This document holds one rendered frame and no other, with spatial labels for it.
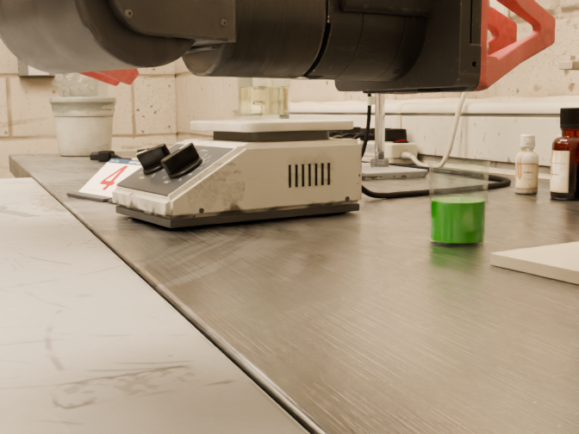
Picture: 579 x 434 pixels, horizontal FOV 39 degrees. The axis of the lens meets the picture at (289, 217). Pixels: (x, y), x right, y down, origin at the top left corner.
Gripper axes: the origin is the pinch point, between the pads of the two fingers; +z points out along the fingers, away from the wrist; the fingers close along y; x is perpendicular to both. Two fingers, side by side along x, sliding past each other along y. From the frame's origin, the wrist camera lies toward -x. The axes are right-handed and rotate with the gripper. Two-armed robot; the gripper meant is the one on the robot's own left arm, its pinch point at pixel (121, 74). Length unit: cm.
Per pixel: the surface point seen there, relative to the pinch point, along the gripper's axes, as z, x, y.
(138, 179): 6.5, 7.0, -2.5
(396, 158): 55, -31, 36
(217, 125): 8.2, -0.8, -6.0
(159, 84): 71, -69, 222
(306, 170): 15.2, -1.5, -11.8
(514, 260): 15.8, 2.9, -38.6
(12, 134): 42, -20, 232
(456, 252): 17.3, 2.4, -32.0
